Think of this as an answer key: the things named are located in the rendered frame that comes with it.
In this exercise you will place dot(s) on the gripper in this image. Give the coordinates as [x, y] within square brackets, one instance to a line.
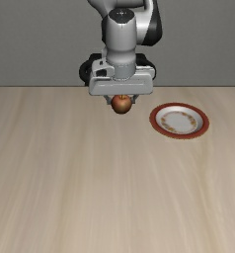
[122, 86]

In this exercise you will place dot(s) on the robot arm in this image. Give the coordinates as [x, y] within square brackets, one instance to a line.
[121, 36]

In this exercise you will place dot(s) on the red apple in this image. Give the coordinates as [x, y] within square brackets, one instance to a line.
[121, 104]

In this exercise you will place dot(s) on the red-rimmed white plate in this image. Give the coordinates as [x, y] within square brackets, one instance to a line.
[179, 121]

